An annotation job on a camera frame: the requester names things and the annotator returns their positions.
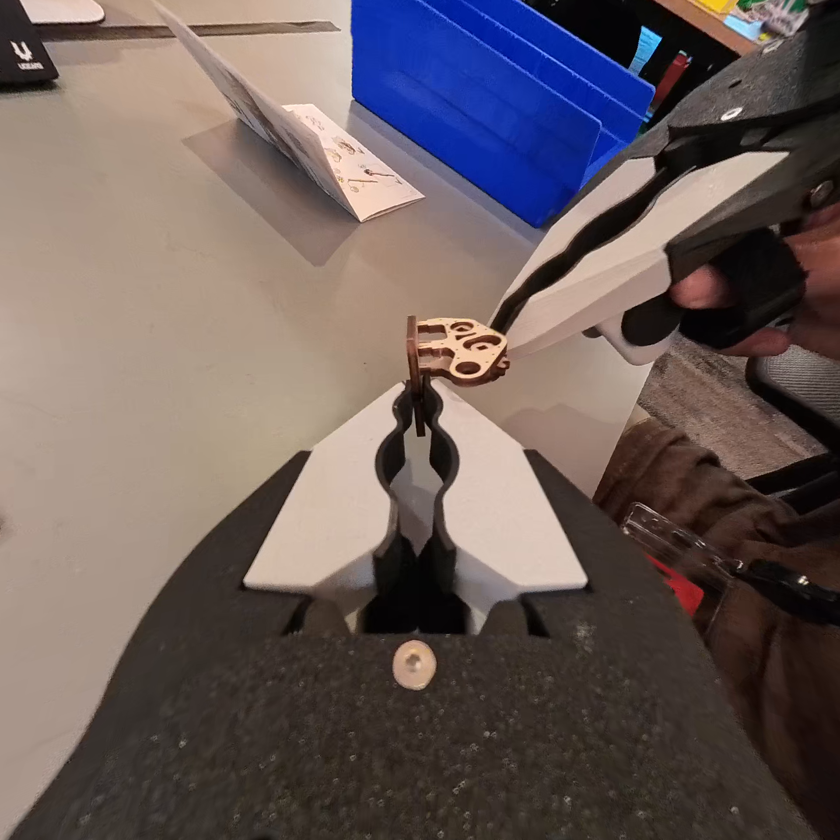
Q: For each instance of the small wooden model assembly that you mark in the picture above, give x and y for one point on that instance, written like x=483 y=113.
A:
x=469 y=354

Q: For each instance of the grey mesh office chair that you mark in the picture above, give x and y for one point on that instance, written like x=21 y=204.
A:
x=794 y=394

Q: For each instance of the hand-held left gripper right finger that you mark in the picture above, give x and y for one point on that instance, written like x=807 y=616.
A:
x=505 y=518

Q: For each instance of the person's right hand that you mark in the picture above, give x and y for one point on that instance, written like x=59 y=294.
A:
x=823 y=289

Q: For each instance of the dark flat strip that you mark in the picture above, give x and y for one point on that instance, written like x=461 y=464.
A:
x=262 y=28

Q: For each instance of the folded white instruction booklet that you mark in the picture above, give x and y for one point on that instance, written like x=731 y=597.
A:
x=315 y=138

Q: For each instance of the red card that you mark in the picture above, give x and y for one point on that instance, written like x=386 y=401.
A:
x=679 y=587

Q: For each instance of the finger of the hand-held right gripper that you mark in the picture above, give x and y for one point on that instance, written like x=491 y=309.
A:
x=590 y=295
x=577 y=210

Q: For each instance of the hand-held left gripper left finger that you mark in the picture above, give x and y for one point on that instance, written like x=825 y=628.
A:
x=328 y=512

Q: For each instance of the clear badge holder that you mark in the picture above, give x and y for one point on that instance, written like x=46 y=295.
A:
x=676 y=535

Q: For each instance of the blue plastic storage bin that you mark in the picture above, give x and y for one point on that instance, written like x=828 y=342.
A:
x=564 y=52
x=459 y=111

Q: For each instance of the white flat pad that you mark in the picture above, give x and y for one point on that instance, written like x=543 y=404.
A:
x=62 y=10

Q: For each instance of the black box with white logo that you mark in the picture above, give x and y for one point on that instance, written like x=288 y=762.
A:
x=23 y=46

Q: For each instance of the brown wooden shelf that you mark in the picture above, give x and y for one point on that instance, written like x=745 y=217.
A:
x=709 y=23

